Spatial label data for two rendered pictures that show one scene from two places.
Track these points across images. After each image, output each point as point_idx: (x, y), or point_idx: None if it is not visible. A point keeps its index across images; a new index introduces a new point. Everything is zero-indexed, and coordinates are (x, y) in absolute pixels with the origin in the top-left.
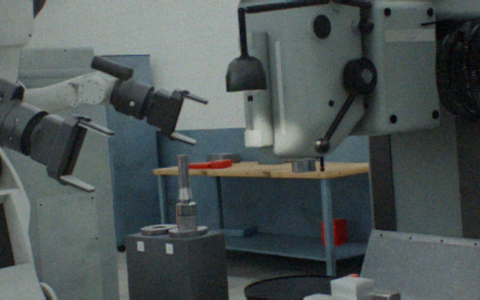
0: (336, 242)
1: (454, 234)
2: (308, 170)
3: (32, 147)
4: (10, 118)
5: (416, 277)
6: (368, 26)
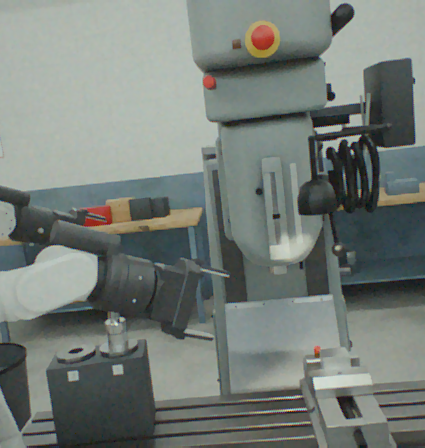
0: None
1: (300, 294)
2: (289, 270)
3: (155, 306)
4: (134, 277)
5: (280, 332)
6: (322, 146)
